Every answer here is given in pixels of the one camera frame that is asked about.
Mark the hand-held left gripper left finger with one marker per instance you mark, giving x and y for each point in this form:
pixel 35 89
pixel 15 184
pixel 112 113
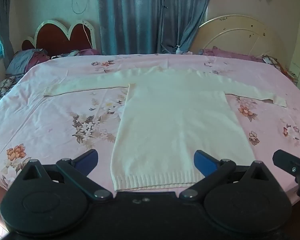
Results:
pixel 88 161

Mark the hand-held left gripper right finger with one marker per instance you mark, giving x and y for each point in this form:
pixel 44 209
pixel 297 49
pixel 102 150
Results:
pixel 204 162

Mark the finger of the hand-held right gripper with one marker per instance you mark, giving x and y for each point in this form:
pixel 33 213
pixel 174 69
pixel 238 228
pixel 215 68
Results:
pixel 287 161

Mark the white knit sweater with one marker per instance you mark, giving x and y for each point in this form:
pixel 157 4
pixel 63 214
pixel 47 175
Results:
pixel 175 120

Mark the pink floral bedsheet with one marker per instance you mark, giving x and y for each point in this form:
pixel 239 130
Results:
pixel 52 110

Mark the cartoon print cushion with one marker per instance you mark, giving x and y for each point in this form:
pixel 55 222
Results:
pixel 272 61

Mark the purple pillow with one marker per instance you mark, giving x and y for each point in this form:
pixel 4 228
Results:
pixel 90 52

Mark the dark patterned pillow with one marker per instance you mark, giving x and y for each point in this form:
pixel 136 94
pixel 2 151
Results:
pixel 2 87

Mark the white pump bottle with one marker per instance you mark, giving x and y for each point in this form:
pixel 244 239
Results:
pixel 178 51

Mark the blue grey pillow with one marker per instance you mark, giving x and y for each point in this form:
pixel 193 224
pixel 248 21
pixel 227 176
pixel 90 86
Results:
pixel 17 60

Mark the red heart-shaped headboard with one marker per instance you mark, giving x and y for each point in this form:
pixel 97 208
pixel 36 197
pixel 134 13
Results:
pixel 55 40

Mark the round cream board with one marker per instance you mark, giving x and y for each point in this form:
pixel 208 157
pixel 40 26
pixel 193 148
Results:
pixel 240 40

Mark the blue grey curtain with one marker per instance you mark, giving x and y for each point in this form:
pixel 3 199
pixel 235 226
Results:
pixel 140 17

